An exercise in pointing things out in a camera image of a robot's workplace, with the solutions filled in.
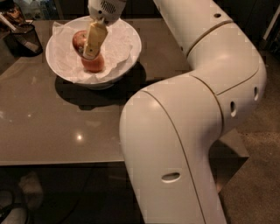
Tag white crumpled paper liner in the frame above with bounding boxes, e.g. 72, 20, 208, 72
52, 17, 136, 84

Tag white bowl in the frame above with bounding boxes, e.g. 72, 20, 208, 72
45, 15, 143, 91

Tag items in pen cup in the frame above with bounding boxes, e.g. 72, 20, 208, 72
0, 0, 25, 25

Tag white object under table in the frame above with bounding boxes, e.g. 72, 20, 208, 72
0, 171, 44, 224

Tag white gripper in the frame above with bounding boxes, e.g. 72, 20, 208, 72
83, 0, 127, 60

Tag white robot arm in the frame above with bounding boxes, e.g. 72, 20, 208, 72
120, 0, 267, 224

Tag red apple with sticker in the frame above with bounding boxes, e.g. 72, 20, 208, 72
81, 53, 104, 73

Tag black mesh pen cup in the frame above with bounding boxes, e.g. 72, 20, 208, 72
11, 24, 43, 57

